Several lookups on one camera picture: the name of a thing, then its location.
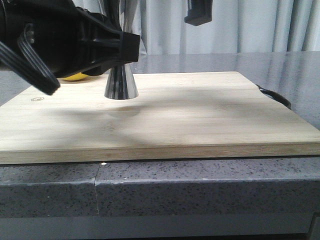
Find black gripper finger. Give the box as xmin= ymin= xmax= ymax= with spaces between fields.
xmin=184 ymin=0 xmax=212 ymax=26

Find black board handle strap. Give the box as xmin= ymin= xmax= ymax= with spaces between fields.
xmin=254 ymin=84 xmax=292 ymax=109

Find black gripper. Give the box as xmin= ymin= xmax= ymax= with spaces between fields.
xmin=0 ymin=0 xmax=140 ymax=78

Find black ribbed cable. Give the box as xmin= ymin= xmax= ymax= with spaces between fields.
xmin=0 ymin=23 xmax=62 ymax=96

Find grey curtain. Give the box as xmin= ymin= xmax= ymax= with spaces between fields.
xmin=72 ymin=0 xmax=320 ymax=55

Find yellow lemon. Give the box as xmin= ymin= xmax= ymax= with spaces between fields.
xmin=60 ymin=72 xmax=88 ymax=82

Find wooden cutting board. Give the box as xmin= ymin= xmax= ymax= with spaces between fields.
xmin=0 ymin=72 xmax=320 ymax=164

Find steel double jigger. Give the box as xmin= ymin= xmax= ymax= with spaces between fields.
xmin=99 ymin=0 xmax=141 ymax=100

